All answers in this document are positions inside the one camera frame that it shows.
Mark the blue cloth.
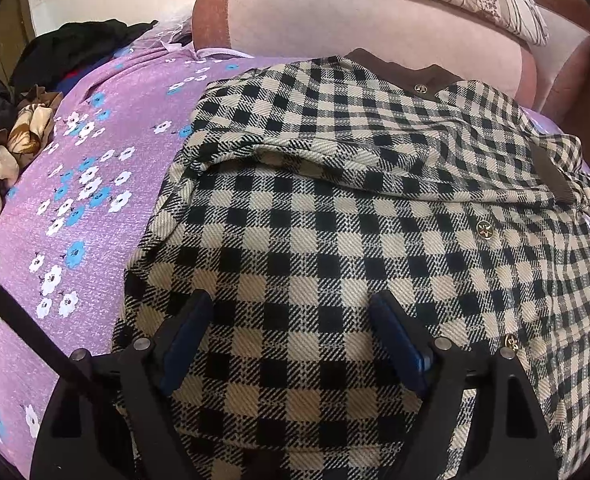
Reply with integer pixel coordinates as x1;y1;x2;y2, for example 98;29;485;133
59;72;88;95

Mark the black clothes pile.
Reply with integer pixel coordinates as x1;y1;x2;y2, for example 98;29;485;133
0;19;158;142

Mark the black cable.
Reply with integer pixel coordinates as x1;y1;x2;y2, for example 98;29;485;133
0;260;106;397

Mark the pink padded headboard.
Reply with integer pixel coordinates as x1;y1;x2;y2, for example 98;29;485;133
191;0;590;126

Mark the black beige checkered coat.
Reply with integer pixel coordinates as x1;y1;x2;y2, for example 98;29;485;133
110;49;590;480

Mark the beige brown satin cloth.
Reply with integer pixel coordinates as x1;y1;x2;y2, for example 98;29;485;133
0;85;58;256

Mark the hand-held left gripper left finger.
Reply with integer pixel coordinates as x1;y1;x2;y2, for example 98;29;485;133
31;290;214;480

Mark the purple floral bedsheet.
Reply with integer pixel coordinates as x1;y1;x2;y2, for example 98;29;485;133
0;42;590;480

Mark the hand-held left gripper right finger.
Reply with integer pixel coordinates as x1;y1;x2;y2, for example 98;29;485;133
367;290;561;480

